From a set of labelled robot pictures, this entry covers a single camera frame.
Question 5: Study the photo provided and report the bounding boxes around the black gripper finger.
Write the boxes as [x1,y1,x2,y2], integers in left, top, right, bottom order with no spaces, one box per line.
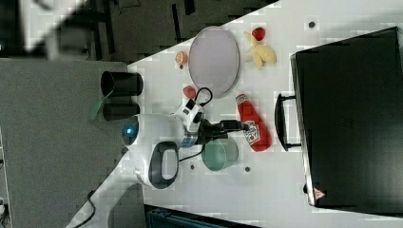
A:
[220,120,249,131]

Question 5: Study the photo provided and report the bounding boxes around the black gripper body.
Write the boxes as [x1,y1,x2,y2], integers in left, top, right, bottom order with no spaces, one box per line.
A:
[199,119,228,144]

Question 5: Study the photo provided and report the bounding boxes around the red ketchup bottle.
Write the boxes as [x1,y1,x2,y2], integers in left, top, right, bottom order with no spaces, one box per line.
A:
[236,94,272,152]

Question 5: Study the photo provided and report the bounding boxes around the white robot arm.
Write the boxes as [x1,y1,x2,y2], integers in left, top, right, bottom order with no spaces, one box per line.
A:
[122,114,250,189]

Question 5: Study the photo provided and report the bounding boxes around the grey oval plate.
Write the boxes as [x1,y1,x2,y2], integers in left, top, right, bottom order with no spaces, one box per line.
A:
[188,27,240,98]

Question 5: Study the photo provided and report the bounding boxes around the toy strawberry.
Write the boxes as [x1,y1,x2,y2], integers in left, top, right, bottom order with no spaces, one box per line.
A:
[182,85,196,99]

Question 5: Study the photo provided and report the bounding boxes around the toy orange half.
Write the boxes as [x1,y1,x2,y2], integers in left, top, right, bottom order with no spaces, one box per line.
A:
[175,51,188,66]

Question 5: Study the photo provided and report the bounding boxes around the black cylindrical holder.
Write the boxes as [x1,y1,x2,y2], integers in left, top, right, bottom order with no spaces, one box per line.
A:
[103,104,141,121]
[101,71,144,97]

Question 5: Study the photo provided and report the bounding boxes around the small red toy fruit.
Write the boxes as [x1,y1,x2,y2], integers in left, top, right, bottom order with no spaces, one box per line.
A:
[252,27,266,41]

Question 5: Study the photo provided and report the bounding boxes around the green slotted spatula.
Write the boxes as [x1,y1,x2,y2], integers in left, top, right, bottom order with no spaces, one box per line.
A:
[89,91,112,121]

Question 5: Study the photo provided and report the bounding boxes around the silver toaster oven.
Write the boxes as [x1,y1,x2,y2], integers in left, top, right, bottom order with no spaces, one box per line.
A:
[275,27,403,218]

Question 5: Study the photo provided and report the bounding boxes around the green cup with handle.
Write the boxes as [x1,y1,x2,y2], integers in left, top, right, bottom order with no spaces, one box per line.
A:
[201,138,239,172]

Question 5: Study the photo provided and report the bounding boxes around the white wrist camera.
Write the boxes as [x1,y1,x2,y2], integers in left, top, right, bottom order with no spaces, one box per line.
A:
[173,98,204,133]

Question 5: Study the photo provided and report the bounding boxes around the black cable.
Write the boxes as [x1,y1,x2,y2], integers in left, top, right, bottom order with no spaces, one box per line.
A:
[178,86,214,163]

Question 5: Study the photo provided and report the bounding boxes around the blue metal frame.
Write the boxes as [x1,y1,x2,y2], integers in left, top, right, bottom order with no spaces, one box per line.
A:
[145,208,259,228]

